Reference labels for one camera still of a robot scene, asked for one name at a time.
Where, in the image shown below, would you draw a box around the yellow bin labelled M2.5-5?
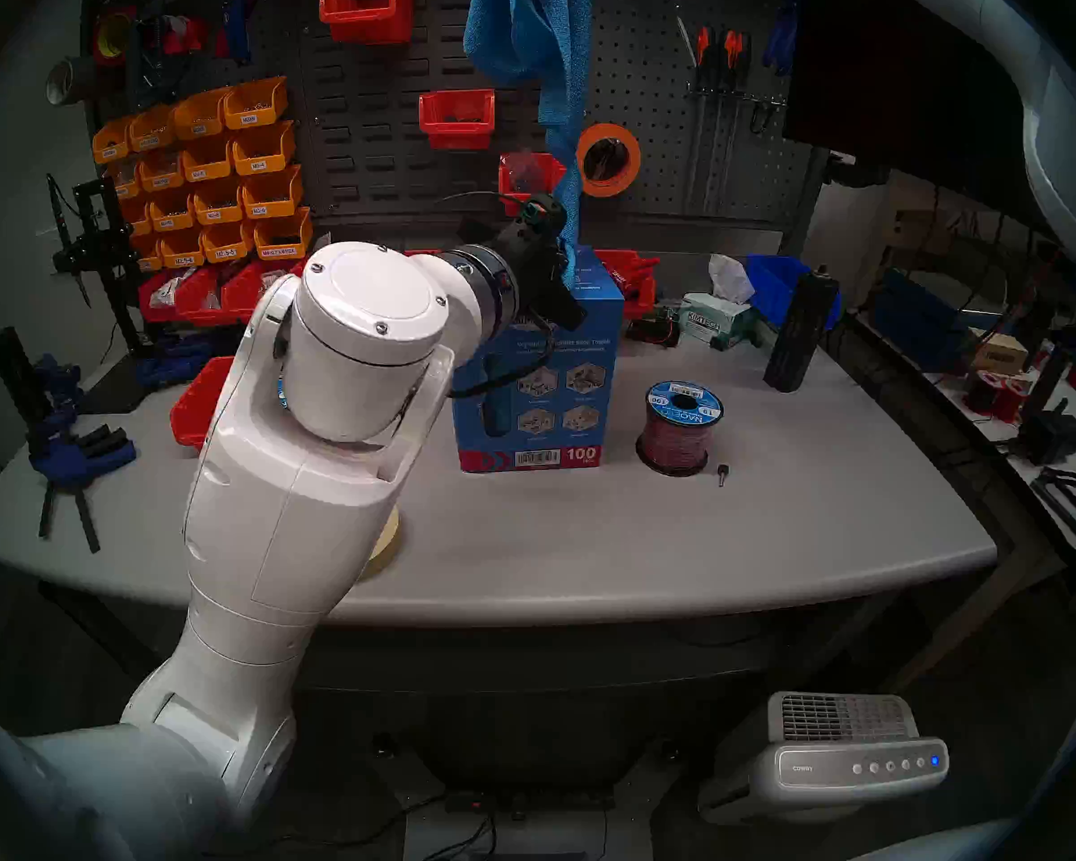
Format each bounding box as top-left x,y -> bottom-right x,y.
202,221 -> 256,264

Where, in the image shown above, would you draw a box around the dark grey pegboard panel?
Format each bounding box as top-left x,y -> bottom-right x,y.
90,0 -> 830,232

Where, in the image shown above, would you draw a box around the beige masking tape roll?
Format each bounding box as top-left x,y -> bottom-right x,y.
359,505 -> 403,582

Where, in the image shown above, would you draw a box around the grey duct tape roll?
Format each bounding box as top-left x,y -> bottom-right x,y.
45,57 -> 95,107

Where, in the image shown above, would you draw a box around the yellow bin labelled M3X6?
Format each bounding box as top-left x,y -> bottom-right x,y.
222,75 -> 290,130

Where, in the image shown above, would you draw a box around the Kimtech tissue box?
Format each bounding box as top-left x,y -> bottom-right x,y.
677,254 -> 761,351

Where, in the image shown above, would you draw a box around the blue microfiber towel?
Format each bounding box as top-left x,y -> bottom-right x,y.
464,0 -> 594,282

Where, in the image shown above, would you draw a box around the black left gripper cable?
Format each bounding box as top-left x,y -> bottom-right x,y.
453,310 -> 557,398

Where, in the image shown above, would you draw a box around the red hand tool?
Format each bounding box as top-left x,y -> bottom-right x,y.
157,14 -> 209,57

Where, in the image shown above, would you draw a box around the black monitor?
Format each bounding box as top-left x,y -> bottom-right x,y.
782,0 -> 1076,268

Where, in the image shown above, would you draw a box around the blue shop towel box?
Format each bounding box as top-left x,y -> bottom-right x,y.
451,249 -> 626,473

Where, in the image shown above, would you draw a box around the red bin with plastic bag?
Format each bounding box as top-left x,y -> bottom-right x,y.
499,152 -> 568,216

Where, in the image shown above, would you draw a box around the red wire spool labelled 18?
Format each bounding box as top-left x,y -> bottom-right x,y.
637,379 -> 725,477

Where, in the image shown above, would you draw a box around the black triangular frame stand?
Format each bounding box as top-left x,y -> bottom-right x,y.
1031,466 -> 1076,555

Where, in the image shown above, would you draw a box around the white air purifier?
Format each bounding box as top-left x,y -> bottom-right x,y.
698,691 -> 950,824

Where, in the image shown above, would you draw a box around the black metal stand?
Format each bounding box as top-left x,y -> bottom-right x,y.
47,173 -> 149,356

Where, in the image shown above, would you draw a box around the blue clamp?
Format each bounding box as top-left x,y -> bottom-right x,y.
134,330 -> 225,389
34,352 -> 82,407
27,411 -> 137,553

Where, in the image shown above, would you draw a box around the small cardboard box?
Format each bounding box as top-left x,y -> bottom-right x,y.
964,328 -> 1030,374

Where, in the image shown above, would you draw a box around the red bin with red tools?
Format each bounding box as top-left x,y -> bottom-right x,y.
596,249 -> 662,320

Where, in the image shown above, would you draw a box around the yellow bin labelled M4 hex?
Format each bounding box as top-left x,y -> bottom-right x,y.
253,206 -> 315,261

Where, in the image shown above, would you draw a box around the orange tape roll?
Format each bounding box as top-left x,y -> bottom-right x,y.
577,123 -> 643,198

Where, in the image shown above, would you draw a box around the black power adapter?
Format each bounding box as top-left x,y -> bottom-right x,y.
1018,397 -> 1076,465

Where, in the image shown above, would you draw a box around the yellow bin labelled M3-6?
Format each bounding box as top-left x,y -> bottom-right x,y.
240,163 -> 306,220

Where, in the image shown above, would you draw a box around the blue equipment case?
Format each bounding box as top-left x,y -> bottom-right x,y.
868,267 -> 987,371

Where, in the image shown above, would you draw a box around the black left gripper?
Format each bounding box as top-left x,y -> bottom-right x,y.
500,230 -> 588,331

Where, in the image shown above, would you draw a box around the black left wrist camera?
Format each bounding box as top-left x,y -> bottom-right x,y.
516,196 -> 568,241

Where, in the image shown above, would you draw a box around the black cylindrical bottle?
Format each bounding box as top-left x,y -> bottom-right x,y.
764,265 -> 839,394

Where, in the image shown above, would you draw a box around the blue handled pliers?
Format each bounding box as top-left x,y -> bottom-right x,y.
762,0 -> 801,75

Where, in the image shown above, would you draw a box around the yellow bin labelled M3-4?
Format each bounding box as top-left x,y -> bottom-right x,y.
231,119 -> 297,176

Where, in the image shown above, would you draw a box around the black flat block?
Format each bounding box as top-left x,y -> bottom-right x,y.
81,361 -> 158,416

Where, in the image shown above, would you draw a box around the red yellow tape roll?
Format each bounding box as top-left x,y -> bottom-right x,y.
90,5 -> 140,69

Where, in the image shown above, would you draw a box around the black upright post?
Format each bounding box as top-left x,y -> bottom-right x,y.
0,327 -> 44,431

